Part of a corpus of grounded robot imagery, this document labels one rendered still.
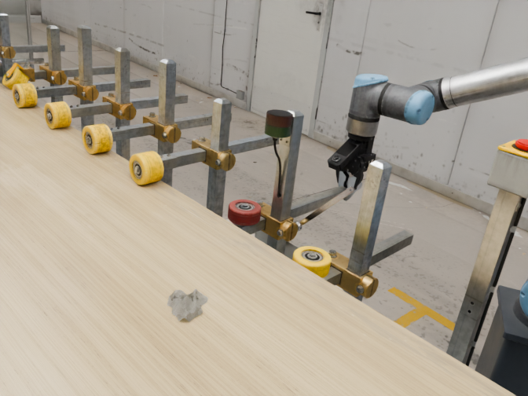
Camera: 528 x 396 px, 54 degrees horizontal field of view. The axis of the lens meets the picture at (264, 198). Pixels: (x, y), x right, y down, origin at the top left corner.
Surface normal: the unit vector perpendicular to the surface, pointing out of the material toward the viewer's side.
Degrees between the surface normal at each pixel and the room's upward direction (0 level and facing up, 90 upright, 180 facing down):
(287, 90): 90
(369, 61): 90
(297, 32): 90
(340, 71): 90
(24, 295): 0
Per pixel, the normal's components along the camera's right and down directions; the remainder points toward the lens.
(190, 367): 0.11, -0.90
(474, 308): -0.71, 0.22
